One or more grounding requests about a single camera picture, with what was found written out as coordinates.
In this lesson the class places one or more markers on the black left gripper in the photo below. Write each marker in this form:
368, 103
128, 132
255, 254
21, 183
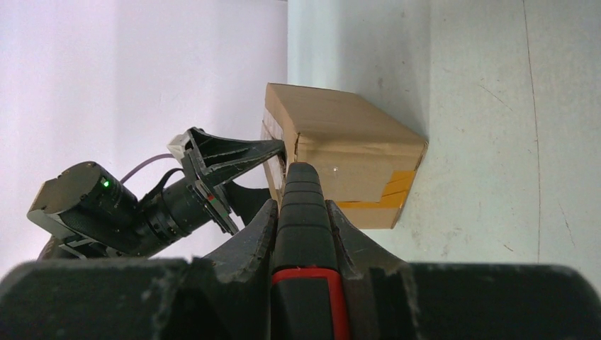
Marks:
210, 161

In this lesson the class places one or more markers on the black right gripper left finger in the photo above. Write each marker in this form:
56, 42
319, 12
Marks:
223, 295

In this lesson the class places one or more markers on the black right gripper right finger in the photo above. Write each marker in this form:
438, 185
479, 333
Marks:
389, 298

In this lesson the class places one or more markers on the red black utility knife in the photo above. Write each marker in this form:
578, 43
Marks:
307, 297

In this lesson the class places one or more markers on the brown cardboard express box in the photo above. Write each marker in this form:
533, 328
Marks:
365, 159

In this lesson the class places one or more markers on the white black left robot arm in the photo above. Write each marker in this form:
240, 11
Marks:
90, 214

